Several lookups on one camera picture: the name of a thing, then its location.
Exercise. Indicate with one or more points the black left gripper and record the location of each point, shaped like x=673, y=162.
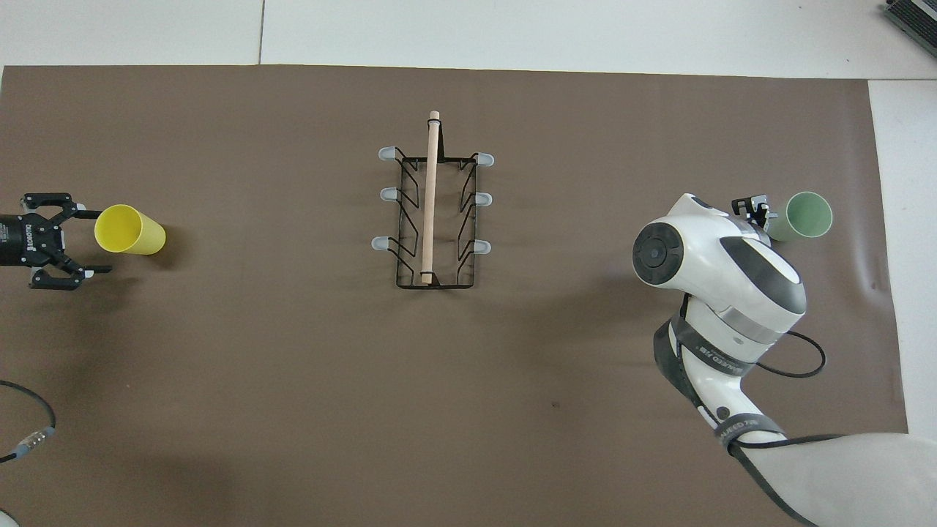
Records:
x=22, y=241

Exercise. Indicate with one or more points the grey ribbed device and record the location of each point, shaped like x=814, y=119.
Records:
x=915, y=15

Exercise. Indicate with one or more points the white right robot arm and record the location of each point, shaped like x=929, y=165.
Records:
x=747, y=278

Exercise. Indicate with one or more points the pale green plastic cup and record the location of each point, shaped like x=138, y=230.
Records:
x=805, y=216

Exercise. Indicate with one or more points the brown table mat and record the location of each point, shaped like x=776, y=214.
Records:
x=219, y=366

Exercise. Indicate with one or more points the yellow plastic cup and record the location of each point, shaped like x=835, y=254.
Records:
x=135, y=233

